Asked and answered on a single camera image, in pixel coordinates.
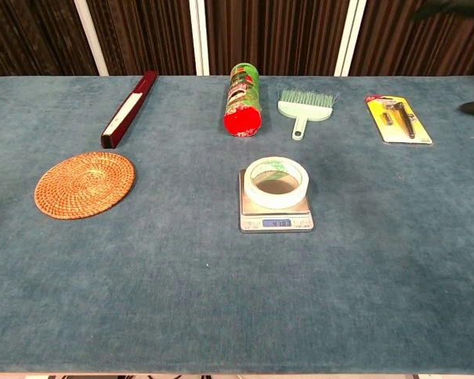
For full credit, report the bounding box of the white tape roll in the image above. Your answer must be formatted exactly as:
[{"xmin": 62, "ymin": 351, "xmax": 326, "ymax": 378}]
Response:
[{"xmin": 243, "ymin": 156, "xmax": 310, "ymax": 211}]

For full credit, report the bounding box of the small digital kitchen scale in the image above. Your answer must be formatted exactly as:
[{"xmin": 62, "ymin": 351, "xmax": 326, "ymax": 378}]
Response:
[{"xmin": 239, "ymin": 168, "xmax": 315, "ymax": 234}]

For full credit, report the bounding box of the razor in yellow package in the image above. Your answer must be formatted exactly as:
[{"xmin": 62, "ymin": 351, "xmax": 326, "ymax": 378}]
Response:
[{"xmin": 365, "ymin": 95, "xmax": 434, "ymax": 145}]

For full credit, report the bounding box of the mint green hand brush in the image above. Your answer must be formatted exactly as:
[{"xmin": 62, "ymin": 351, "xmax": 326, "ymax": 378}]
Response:
[{"xmin": 276, "ymin": 88, "xmax": 340, "ymax": 142}]

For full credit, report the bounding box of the green Pringles can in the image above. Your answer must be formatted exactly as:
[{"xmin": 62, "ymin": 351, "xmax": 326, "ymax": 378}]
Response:
[{"xmin": 223, "ymin": 62, "xmax": 263, "ymax": 139}]

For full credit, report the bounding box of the long dark red box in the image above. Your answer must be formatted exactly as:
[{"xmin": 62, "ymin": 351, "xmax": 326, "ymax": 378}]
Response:
[{"xmin": 100, "ymin": 69, "xmax": 160, "ymax": 150}]

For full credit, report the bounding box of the blue table cloth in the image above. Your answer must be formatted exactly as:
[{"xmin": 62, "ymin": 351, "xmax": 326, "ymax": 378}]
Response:
[{"xmin": 0, "ymin": 75, "xmax": 474, "ymax": 375}]

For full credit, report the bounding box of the round woven rattan coaster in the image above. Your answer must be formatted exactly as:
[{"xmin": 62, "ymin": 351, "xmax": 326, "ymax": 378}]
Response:
[{"xmin": 33, "ymin": 151, "xmax": 137, "ymax": 221}]

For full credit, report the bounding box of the white partition post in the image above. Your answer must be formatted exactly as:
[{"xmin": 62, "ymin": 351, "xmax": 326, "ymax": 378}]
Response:
[
  {"xmin": 188, "ymin": 0, "xmax": 210, "ymax": 77},
  {"xmin": 333, "ymin": 0, "xmax": 367, "ymax": 77},
  {"xmin": 73, "ymin": 0, "xmax": 110, "ymax": 77}
]

